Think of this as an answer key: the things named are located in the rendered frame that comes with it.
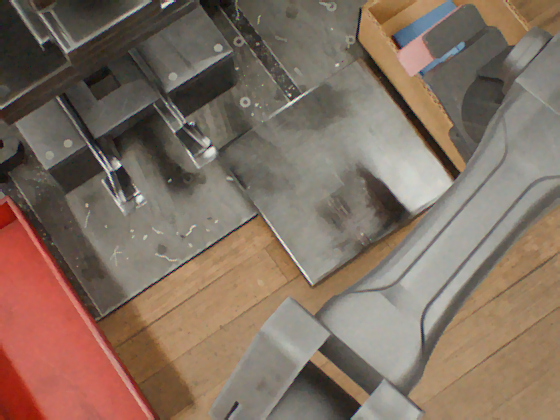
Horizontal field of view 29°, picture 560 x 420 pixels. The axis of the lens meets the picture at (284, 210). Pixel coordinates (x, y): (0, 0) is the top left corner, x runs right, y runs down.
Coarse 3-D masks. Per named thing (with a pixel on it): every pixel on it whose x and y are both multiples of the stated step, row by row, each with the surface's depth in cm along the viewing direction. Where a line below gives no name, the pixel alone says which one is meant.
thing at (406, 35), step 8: (448, 0) 108; (440, 8) 108; (448, 8) 108; (424, 16) 107; (432, 16) 107; (440, 16) 107; (416, 24) 107; (424, 24) 107; (432, 24) 107; (400, 32) 107; (408, 32) 107; (416, 32) 107; (400, 40) 107; (408, 40) 107; (432, 64) 106; (424, 72) 106
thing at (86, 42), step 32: (0, 0) 83; (64, 0) 78; (96, 0) 78; (128, 0) 78; (160, 0) 79; (192, 0) 85; (0, 32) 82; (32, 32) 81; (64, 32) 78; (96, 32) 78; (128, 32) 80; (0, 64) 82; (32, 64) 82; (64, 64) 82; (96, 64) 84; (0, 96) 81; (32, 96) 82
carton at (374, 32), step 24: (384, 0) 102; (408, 0) 107; (432, 0) 109; (456, 0) 109; (480, 0) 106; (504, 0) 102; (360, 24) 104; (384, 24) 108; (408, 24) 108; (504, 24) 104; (384, 48) 102; (384, 72) 106; (408, 96) 104; (432, 96) 99; (432, 120) 102; (456, 168) 104
